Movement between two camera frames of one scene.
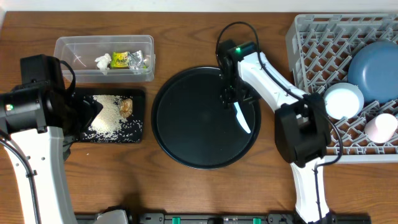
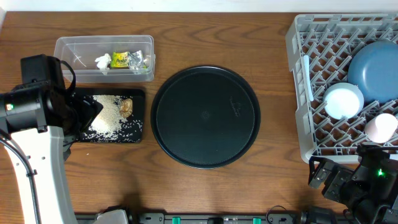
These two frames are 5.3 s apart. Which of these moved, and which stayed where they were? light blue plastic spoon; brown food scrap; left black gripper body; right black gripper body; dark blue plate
Moved: light blue plastic spoon; right black gripper body
Stayed: left black gripper body; dark blue plate; brown food scrap
